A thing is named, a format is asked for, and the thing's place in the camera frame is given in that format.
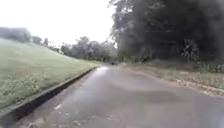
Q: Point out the distant row of trees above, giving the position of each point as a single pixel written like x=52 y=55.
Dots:
x=88 y=50

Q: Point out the wet grey asphalt path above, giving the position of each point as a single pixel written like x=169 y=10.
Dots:
x=126 y=100

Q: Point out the dense green wood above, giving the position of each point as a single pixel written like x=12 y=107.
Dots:
x=170 y=30

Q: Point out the grey stone kerb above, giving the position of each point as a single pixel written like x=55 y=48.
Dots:
x=43 y=99

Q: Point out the leaf-strewn dirt verge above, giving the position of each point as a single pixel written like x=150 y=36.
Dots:
x=190 y=78

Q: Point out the green grass field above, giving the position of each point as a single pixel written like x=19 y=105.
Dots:
x=30 y=70

